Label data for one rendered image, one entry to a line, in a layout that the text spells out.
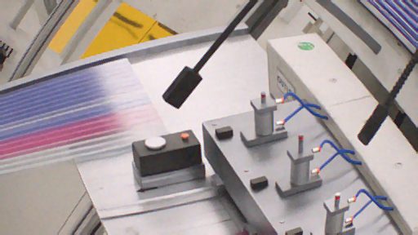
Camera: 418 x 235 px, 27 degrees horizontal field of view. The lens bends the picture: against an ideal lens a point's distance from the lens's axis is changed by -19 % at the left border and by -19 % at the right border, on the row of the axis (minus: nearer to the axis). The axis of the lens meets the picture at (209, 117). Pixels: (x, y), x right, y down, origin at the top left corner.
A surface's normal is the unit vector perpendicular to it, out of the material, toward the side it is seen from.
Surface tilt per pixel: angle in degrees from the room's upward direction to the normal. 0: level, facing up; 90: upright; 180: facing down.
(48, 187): 90
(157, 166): 90
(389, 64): 90
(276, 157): 44
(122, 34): 90
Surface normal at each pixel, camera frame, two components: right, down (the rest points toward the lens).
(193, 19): 0.33, 0.48
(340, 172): -0.05, -0.85
